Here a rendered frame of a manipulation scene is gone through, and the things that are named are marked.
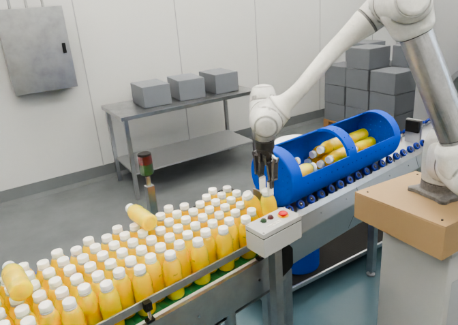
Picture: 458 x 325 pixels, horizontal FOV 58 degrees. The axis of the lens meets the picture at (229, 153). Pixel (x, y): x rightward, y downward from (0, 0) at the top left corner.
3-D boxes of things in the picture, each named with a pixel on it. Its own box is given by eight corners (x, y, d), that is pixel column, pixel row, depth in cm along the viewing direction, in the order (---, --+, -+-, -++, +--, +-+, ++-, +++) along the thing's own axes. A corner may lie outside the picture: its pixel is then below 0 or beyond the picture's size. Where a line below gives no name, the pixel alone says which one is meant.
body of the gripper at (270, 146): (279, 138, 159) (279, 161, 163) (264, 134, 166) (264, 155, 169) (264, 143, 155) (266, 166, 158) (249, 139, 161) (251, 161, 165)
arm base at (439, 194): (486, 194, 159) (488, 180, 158) (442, 206, 152) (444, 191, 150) (447, 179, 176) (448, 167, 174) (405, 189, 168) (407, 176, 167)
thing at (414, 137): (420, 143, 268) (422, 120, 263) (417, 144, 266) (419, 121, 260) (406, 140, 275) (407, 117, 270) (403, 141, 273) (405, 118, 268)
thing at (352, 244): (419, 238, 328) (421, 222, 323) (267, 320, 258) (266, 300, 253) (367, 214, 371) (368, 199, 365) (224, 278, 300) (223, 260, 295)
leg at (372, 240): (376, 274, 292) (381, 194, 270) (371, 278, 288) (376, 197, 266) (369, 270, 296) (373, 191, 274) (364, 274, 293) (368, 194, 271)
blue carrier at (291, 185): (399, 161, 237) (403, 114, 227) (293, 217, 187) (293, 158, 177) (356, 149, 258) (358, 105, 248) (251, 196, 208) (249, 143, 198)
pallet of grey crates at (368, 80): (431, 134, 554) (440, 43, 513) (391, 148, 516) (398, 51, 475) (360, 117, 651) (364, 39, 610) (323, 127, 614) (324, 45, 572)
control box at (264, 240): (302, 237, 161) (301, 214, 158) (264, 259, 150) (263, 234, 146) (283, 228, 169) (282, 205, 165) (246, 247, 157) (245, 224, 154)
